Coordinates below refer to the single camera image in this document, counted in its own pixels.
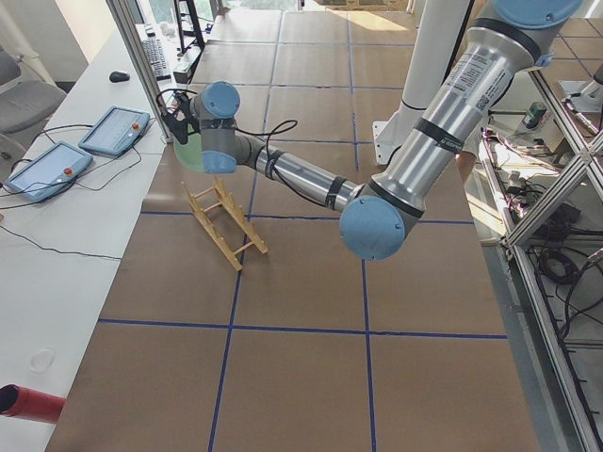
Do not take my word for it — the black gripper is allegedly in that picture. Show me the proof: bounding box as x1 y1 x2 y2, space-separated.
161 91 194 144

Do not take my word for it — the pale green plate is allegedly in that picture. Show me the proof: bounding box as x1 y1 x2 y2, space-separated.
173 125 204 172

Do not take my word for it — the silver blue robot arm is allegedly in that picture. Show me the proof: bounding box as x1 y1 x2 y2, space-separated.
161 1 579 260

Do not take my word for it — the far blue teach pendant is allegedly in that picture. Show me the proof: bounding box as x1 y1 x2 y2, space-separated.
78 106 151 156

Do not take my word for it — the blue teach pendant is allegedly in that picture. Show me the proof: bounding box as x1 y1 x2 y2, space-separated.
78 106 151 156
5 141 93 202

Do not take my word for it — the black keyboard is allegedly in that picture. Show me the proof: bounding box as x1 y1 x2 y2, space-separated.
141 38 171 81

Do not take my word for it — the black computer mouse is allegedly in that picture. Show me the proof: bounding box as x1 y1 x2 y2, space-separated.
109 71 130 83

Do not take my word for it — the near blue teach pendant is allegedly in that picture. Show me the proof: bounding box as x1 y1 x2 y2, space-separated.
5 141 93 202

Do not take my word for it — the wooden dish rack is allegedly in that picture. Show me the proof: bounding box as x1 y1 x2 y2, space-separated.
181 176 269 271

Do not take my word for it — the brown paper table cover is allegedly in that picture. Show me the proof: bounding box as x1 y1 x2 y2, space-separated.
44 8 603 452

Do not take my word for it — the red cylinder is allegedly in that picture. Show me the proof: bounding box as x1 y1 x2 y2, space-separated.
1 384 66 424

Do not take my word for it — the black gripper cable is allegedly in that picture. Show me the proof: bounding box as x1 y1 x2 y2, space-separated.
155 87 300 199

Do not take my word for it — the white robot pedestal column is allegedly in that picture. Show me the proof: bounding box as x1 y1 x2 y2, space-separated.
372 0 474 165

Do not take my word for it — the aluminium frame rack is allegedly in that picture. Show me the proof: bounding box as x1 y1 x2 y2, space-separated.
481 58 602 451

